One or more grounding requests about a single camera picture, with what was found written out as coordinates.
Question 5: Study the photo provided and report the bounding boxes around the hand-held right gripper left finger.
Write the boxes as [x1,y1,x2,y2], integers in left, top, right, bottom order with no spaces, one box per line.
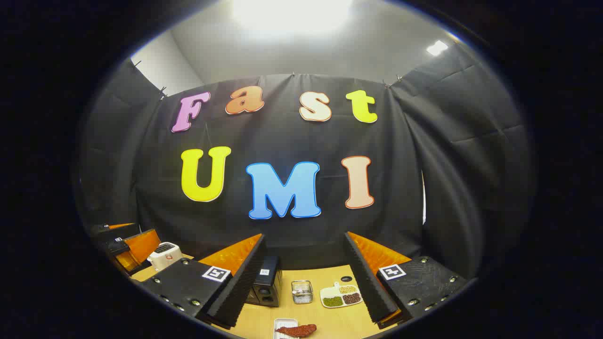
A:
[140,233,268,330]

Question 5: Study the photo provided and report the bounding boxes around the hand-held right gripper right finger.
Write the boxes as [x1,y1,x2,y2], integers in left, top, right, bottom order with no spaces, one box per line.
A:
[343,231,469,330]

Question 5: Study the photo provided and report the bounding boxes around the black electric oven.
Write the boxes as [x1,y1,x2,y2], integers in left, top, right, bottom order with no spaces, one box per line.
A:
[207,242,284,307]

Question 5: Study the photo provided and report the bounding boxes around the red raw meat piece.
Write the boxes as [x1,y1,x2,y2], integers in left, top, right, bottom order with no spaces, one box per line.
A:
[276,324,318,338]

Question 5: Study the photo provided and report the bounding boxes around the white divided plate of beans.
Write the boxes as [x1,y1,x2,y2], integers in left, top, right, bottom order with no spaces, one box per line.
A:
[320,282,363,309]

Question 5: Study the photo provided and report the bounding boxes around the white toaster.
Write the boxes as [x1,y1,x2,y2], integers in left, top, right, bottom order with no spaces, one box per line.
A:
[147,242,183,272]

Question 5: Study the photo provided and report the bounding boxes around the small white ribbed tray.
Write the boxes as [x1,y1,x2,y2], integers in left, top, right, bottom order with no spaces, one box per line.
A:
[273,318,299,339]

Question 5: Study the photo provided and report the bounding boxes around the black backdrop cloth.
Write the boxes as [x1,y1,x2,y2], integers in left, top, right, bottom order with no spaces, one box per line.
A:
[78,45,538,283]

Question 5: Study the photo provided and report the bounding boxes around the large ceiling light panel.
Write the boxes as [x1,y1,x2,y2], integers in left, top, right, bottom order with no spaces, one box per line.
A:
[231,0,354,36]

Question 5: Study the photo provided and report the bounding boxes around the small metal wire basket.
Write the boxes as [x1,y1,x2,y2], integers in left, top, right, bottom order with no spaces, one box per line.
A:
[291,280,314,304]

